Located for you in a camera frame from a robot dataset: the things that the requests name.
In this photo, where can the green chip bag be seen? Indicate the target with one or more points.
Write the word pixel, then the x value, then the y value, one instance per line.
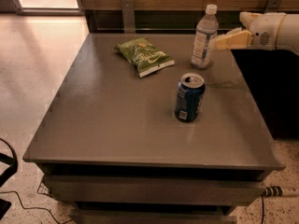
pixel 143 56

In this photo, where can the blue soda can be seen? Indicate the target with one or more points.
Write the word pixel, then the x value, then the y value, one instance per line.
pixel 191 89

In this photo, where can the left metal wall bracket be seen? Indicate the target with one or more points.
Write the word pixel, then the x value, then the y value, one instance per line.
pixel 128 16

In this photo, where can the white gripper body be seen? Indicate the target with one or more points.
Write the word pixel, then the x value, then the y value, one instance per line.
pixel 263 28

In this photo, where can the white power strip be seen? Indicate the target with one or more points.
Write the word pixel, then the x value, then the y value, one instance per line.
pixel 278 191

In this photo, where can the metal wall bracket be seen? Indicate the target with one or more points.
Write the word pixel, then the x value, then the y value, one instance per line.
pixel 272 6
pixel 128 16

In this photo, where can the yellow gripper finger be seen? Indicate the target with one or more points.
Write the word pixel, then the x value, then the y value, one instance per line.
pixel 234 39
pixel 246 18

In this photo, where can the grey drawer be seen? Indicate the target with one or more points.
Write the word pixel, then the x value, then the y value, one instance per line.
pixel 151 190
pixel 123 217

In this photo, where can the black chair base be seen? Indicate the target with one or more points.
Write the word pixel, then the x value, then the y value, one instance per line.
pixel 12 169

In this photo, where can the lower grey drawer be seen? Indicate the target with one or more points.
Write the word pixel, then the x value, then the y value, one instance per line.
pixel 123 217

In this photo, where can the upper grey drawer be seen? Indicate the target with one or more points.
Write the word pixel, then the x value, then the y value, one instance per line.
pixel 151 190

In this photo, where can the window frame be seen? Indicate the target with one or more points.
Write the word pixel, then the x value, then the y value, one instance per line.
pixel 46 0

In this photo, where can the grey drawer cabinet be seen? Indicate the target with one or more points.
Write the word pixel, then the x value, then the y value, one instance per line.
pixel 107 121

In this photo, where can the right metal wall bracket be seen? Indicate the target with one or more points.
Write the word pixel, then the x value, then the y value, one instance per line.
pixel 272 6

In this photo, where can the clear plastic water bottle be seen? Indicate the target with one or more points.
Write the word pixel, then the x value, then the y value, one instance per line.
pixel 206 31

